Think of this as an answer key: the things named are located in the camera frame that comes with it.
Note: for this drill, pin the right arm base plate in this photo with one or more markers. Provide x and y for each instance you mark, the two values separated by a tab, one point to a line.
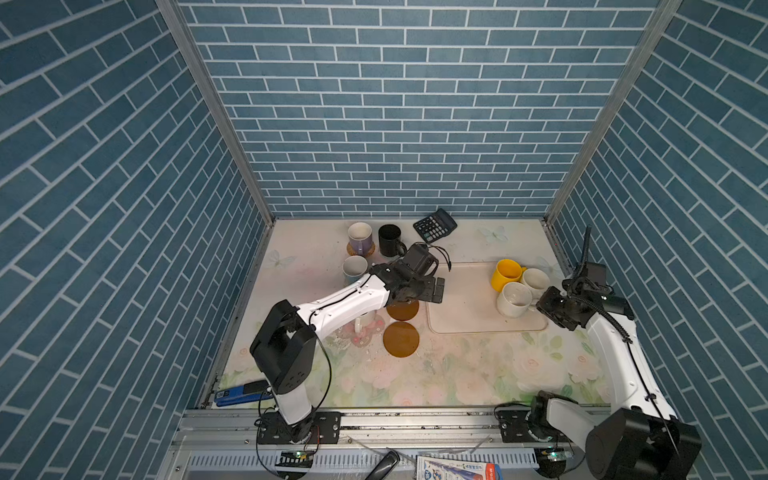
519	422

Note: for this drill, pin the yellow mug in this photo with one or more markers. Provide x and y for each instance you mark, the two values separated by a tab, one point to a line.
506	271

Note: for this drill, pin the printed paper box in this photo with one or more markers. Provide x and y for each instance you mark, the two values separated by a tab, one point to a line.
429	468

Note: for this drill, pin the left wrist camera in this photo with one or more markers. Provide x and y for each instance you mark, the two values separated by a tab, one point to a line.
418	261

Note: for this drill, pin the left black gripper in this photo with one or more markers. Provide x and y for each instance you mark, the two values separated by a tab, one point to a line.
429	293

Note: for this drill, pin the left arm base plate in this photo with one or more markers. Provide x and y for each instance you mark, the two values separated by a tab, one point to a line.
323	427

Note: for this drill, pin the light blue floral mug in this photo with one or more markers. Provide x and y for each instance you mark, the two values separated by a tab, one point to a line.
353	268

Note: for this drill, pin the pink flower coaster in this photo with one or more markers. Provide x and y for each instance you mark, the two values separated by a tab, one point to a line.
345	336

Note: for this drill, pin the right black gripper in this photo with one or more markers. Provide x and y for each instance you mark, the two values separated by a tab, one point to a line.
544	304

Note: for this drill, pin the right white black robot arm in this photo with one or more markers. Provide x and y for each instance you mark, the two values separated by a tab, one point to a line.
643	437

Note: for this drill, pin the blue black stapler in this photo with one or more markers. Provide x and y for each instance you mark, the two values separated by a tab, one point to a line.
246	393

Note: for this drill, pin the tan rattan round coaster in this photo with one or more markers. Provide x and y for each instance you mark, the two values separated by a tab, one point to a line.
352	252

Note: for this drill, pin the beige rectangular tray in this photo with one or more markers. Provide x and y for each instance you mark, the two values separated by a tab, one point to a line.
469	304

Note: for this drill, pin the white mug red inside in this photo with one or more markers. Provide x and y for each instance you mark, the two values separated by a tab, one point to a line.
364	323

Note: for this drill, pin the black handheld device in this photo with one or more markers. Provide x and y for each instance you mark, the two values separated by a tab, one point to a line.
385	466

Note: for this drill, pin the black mug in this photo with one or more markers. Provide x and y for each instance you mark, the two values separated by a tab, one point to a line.
390	242

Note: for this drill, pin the black desk calculator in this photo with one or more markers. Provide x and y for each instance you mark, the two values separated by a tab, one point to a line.
435	226

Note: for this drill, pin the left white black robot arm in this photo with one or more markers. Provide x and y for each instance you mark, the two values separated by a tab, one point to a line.
284	347

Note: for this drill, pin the lilac mug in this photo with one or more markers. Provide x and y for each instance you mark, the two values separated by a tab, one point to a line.
360	236

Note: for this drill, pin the amber glossy round coaster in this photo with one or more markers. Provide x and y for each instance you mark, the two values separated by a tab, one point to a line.
403	311

